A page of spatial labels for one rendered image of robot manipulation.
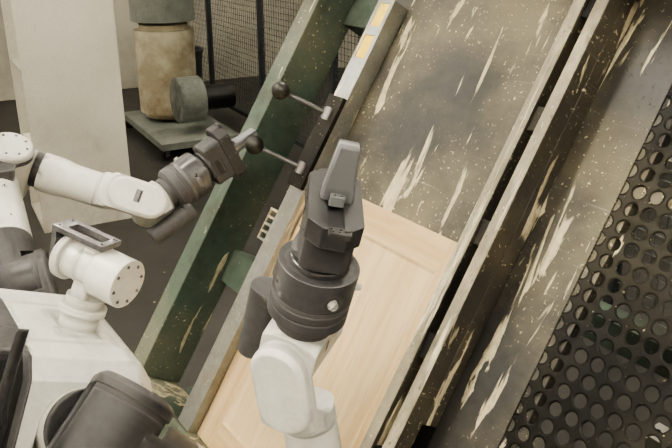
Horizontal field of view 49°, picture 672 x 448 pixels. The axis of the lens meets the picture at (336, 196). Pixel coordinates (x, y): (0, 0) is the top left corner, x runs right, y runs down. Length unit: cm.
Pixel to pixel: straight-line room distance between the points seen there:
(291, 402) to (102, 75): 420
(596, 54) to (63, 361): 83
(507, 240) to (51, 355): 63
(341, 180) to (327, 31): 102
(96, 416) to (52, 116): 412
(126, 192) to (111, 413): 63
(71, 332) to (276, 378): 33
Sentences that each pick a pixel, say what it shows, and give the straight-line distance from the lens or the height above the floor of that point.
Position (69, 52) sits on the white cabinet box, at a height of 114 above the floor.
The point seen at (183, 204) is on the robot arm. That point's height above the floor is 134.
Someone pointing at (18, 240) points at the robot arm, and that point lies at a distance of 126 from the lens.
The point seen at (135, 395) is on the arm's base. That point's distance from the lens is 84.
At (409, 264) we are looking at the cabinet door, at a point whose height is 131.
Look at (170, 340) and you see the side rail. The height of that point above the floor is 97.
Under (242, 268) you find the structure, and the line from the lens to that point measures 166.
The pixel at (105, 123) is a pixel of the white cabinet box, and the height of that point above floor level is 67.
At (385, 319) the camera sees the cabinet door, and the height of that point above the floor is 123.
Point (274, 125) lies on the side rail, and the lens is 167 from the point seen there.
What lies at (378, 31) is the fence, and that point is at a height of 165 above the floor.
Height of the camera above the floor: 183
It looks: 20 degrees down
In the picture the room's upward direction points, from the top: straight up
